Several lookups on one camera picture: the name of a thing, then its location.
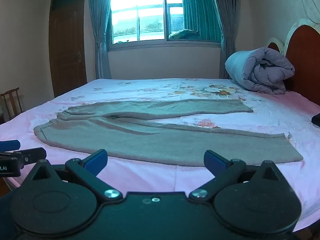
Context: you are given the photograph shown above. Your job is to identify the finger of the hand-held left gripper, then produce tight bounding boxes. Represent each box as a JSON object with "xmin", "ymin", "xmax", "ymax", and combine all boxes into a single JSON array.
[
  {"xmin": 14, "ymin": 147, "xmax": 47, "ymax": 167},
  {"xmin": 0, "ymin": 140, "xmax": 21, "ymax": 151}
]

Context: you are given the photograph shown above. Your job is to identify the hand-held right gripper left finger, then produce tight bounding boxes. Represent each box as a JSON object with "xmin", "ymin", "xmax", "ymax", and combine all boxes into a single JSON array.
[{"xmin": 21, "ymin": 149, "xmax": 123, "ymax": 202}]

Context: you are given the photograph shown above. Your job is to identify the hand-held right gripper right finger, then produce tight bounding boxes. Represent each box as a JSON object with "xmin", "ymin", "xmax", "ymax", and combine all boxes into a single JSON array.
[{"xmin": 189, "ymin": 150, "xmax": 290, "ymax": 203}]

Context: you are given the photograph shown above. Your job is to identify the grey fleece pants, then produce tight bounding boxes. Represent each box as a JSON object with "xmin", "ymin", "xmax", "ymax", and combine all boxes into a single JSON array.
[{"xmin": 34, "ymin": 99, "xmax": 304, "ymax": 167}]

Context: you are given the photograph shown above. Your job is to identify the wooden chair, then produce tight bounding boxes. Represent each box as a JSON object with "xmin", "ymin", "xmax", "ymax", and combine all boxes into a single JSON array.
[{"xmin": 0, "ymin": 87, "xmax": 24, "ymax": 121}]

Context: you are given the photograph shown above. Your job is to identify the bed with floral sheet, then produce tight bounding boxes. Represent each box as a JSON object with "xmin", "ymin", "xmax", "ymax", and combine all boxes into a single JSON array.
[{"xmin": 0, "ymin": 78, "xmax": 320, "ymax": 233}]

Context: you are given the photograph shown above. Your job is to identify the rolled grey duvet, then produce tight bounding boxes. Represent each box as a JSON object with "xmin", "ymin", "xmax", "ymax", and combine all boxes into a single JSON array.
[{"xmin": 224, "ymin": 47, "xmax": 296, "ymax": 95}]

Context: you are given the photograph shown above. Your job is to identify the brown wooden door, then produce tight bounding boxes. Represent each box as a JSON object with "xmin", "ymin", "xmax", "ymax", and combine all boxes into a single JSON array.
[{"xmin": 48, "ymin": 0, "xmax": 88, "ymax": 98}]

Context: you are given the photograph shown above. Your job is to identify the grey curtain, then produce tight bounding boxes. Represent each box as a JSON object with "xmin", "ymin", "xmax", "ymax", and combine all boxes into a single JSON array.
[
  {"xmin": 86, "ymin": 0, "xmax": 115, "ymax": 80},
  {"xmin": 209, "ymin": 0, "xmax": 242, "ymax": 80}
]

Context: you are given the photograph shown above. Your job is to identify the green cloth bundle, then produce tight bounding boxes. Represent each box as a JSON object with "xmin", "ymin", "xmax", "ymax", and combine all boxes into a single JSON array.
[{"xmin": 169, "ymin": 29, "xmax": 201, "ymax": 41}]

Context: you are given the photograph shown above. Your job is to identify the wooden headboard with white trim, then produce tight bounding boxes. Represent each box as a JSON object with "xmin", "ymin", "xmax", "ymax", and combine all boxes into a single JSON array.
[{"xmin": 266, "ymin": 19, "xmax": 320, "ymax": 98}]

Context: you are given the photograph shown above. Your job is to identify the window with white frame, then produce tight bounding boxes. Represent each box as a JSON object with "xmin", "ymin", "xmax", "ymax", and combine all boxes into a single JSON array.
[{"xmin": 106, "ymin": 0, "xmax": 223, "ymax": 52}]

